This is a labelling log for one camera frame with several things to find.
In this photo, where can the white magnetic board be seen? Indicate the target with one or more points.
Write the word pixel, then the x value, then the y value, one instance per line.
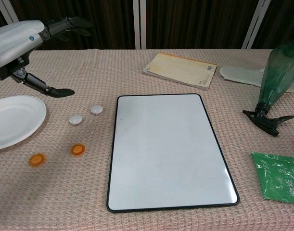
pixel 168 156

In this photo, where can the dark pleated curtain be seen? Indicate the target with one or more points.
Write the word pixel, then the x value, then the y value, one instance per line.
pixel 197 24

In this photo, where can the pink waffle tablecloth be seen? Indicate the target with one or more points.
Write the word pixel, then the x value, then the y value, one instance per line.
pixel 77 72

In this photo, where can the white paper plate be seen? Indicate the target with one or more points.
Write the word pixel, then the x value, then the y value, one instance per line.
pixel 12 120

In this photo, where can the yellow cover book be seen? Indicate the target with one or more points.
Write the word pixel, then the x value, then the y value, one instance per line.
pixel 180 69

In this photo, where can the green sachet packet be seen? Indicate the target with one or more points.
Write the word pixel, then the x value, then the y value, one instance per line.
pixel 279 178

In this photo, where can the white frame post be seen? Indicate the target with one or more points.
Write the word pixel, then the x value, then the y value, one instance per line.
pixel 143 24
pixel 136 24
pixel 255 24
pixel 7 10

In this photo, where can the white slipper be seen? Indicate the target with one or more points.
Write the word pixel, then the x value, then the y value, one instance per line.
pixel 240 74

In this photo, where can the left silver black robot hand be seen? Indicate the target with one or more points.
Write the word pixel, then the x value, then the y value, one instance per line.
pixel 14 41

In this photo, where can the orange round magnet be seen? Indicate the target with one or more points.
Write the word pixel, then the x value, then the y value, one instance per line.
pixel 77 149
pixel 36 160

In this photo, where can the white round magnet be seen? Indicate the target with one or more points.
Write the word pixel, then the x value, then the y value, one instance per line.
pixel 75 119
pixel 96 109

